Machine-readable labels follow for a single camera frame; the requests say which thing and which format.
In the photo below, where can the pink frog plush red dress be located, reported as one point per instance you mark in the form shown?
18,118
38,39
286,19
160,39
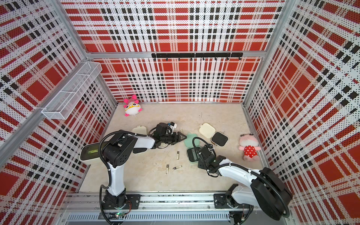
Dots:
250,146

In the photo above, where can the cream manicure case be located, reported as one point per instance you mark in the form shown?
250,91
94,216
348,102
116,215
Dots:
217,138
143,131

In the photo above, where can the pink white owl plush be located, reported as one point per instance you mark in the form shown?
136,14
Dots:
132,106

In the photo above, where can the white wire mesh shelf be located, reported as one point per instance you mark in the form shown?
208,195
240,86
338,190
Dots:
64,102

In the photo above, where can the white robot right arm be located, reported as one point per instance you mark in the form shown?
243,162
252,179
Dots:
254,188

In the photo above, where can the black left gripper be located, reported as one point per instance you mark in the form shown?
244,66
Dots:
175,140

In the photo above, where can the mint green manicure case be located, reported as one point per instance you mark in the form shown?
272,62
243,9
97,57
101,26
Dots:
191,153

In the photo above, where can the black wall hook rail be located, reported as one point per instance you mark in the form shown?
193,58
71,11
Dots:
197,55

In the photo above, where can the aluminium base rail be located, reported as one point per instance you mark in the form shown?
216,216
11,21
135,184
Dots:
85,208

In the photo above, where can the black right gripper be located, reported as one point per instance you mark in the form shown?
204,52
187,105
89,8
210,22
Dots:
200,164

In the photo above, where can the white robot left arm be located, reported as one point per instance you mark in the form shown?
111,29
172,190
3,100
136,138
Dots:
115,149

